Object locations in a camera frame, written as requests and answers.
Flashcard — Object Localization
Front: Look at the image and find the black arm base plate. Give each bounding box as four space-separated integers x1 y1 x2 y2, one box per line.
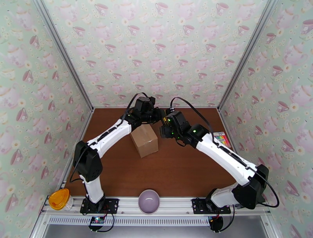
80 197 120 216
191 197 232 215

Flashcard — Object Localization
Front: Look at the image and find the pack of coloured markers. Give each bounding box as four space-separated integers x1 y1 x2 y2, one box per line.
213 132 232 149

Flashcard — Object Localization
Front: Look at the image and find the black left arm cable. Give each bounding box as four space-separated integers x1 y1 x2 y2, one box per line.
69 92 153 184

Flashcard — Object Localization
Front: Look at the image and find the purple bowl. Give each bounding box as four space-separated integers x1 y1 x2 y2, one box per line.
138 189 161 215

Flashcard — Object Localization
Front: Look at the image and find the brown cardboard express box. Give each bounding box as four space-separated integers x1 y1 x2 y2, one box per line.
130 124 159 159

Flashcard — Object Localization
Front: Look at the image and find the perforated metal cable tray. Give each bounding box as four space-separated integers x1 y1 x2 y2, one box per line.
47 216 213 227

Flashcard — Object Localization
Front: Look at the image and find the black round controller with wires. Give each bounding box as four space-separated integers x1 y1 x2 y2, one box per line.
208 215 224 233

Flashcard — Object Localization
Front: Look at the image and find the aluminium front frame rail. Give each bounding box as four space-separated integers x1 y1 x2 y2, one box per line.
40 195 272 216

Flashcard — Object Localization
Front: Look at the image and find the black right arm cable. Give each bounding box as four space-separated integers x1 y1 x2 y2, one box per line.
170 97 280 209

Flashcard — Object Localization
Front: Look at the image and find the white jar with orange lid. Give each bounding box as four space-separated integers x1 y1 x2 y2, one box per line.
48 188 74 211

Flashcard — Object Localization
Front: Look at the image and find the small green circuit board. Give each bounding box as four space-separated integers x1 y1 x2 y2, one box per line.
89 216 106 226

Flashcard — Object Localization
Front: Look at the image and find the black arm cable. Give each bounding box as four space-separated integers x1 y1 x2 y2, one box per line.
69 92 153 184
170 97 280 209

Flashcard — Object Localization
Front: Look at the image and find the aluminium back bottom rail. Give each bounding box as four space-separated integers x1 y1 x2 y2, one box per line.
93 105 219 110

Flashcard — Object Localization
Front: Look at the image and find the aluminium corner post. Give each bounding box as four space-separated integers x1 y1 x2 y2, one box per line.
32 0 95 112
216 0 281 112

